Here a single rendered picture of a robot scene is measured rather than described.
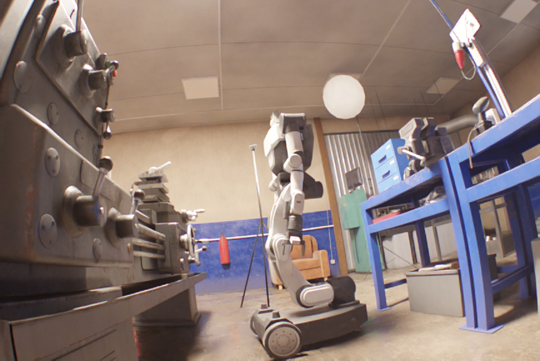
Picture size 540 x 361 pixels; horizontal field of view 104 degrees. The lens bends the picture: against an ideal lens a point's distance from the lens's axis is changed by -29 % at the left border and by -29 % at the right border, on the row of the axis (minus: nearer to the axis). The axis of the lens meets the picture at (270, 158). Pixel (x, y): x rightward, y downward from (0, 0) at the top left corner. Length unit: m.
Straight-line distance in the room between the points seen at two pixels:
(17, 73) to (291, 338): 1.53
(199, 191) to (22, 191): 5.48
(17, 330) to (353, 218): 5.18
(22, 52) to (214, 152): 5.59
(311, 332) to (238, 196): 4.47
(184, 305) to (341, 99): 3.73
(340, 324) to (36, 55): 1.73
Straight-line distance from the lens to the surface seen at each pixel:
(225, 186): 5.90
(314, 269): 5.13
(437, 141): 1.63
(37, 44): 0.80
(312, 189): 1.88
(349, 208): 5.35
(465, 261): 1.52
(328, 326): 1.71
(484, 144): 1.34
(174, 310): 2.83
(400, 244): 5.27
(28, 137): 0.56
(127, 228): 0.78
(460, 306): 1.81
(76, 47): 0.85
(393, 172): 2.28
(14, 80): 0.70
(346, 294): 1.89
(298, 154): 1.69
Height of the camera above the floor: 0.54
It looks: 19 degrees up
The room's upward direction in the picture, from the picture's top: 8 degrees counter-clockwise
